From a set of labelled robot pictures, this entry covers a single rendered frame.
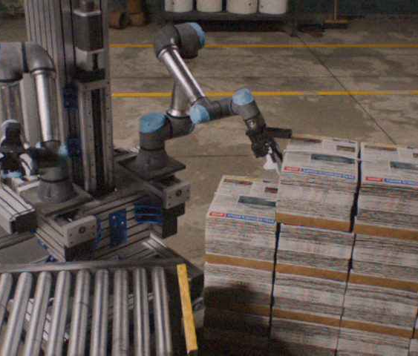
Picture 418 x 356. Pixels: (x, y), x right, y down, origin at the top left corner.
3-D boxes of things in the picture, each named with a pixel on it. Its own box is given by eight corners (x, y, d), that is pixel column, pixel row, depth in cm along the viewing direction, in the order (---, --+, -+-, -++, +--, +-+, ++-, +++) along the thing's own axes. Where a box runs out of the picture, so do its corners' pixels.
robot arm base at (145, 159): (129, 161, 291) (128, 142, 287) (155, 153, 300) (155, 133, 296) (148, 173, 282) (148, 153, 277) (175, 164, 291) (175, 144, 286)
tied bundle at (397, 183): (350, 188, 273) (358, 139, 262) (420, 196, 269) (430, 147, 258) (351, 234, 240) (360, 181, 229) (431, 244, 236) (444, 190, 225)
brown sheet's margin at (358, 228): (350, 187, 273) (352, 178, 271) (419, 195, 268) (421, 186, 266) (352, 233, 239) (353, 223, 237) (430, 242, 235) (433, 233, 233)
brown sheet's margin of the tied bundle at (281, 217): (278, 202, 259) (279, 193, 257) (350, 211, 254) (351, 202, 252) (274, 222, 245) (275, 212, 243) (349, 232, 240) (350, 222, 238)
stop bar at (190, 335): (186, 268, 222) (186, 263, 221) (198, 355, 184) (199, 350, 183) (177, 268, 221) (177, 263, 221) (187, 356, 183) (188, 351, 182)
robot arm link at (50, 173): (70, 179, 253) (67, 148, 247) (36, 182, 250) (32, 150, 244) (68, 165, 263) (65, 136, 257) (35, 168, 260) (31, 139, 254)
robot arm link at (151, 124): (134, 142, 287) (133, 114, 281) (159, 135, 295) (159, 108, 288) (148, 150, 279) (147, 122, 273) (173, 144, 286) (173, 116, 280)
